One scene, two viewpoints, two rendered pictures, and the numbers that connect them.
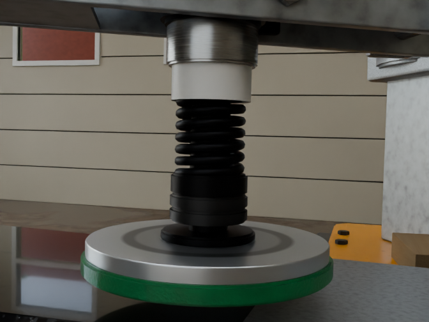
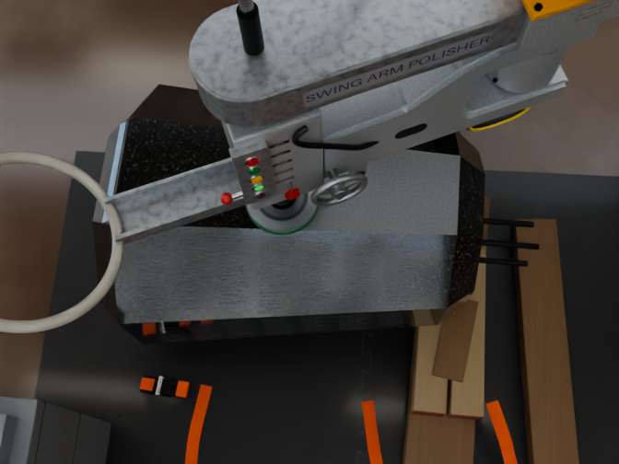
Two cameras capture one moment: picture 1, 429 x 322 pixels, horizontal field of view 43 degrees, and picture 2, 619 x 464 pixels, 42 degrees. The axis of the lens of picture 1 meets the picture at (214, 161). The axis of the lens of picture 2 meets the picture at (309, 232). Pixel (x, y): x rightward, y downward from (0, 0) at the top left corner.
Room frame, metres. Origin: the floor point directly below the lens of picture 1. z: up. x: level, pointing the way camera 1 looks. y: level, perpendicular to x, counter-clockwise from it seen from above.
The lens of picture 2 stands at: (-0.37, 0.02, 3.10)
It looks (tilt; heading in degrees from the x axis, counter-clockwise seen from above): 72 degrees down; 354
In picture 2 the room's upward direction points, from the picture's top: 6 degrees counter-clockwise
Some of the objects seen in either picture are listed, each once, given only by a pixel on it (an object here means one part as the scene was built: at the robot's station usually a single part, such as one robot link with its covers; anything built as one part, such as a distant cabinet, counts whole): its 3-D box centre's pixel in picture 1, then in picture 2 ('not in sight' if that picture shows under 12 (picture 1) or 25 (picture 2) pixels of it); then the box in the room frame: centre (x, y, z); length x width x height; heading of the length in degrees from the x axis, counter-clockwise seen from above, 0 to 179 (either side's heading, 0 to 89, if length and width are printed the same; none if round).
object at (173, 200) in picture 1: (208, 200); not in sight; (0.48, 0.00, 0.96); 0.07 x 0.07 x 0.01
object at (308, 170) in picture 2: not in sight; (301, 120); (0.49, -0.07, 1.37); 0.36 x 0.22 x 0.45; 98
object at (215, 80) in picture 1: (211, 81); not in sight; (0.48, 0.00, 1.07); 0.07 x 0.07 x 0.04
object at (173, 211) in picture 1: (208, 213); not in sight; (0.48, 0.00, 0.95); 0.07 x 0.07 x 0.01
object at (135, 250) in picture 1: (207, 244); (282, 197); (0.48, 0.00, 0.92); 0.21 x 0.21 x 0.01
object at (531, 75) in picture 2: not in sight; (526, 40); (0.56, -0.65, 1.39); 0.19 x 0.19 x 0.20
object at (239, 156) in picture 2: not in sight; (254, 173); (0.36, 0.06, 1.42); 0.08 x 0.03 x 0.28; 98
